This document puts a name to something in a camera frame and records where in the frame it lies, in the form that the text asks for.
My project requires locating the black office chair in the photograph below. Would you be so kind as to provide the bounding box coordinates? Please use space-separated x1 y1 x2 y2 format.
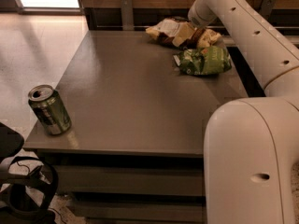
0 123 58 224

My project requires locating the green chip bag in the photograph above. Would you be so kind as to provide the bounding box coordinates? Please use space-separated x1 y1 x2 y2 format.
174 46 232 76

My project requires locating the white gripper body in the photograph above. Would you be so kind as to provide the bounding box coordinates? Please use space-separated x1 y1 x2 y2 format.
188 0 217 28

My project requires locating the grey drawer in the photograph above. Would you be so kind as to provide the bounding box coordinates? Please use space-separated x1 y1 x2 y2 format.
55 165 205 197
67 201 206 223

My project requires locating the brown chip bag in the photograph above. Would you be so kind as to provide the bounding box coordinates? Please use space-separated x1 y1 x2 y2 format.
145 16 222 50

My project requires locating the grey drawer cabinet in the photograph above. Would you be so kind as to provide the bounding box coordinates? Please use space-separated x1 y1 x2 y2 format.
25 31 246 224

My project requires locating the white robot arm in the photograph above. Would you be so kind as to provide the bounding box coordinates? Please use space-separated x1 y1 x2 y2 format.
188 0 299 224

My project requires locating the left metal wall bracket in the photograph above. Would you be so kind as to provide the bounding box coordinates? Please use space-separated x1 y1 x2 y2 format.
121 0 134 31

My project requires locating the upper grey drawer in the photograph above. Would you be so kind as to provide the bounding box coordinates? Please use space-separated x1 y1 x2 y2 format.
55 165 205 197

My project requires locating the green soda can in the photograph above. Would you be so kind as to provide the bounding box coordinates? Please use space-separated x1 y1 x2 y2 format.
28 85 72 135

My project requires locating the lower grey drawer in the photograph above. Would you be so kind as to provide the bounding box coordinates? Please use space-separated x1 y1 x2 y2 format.
67 201 206 223

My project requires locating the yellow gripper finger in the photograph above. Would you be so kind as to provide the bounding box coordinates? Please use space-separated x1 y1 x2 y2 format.
196 29 221 48
172 22 195 47

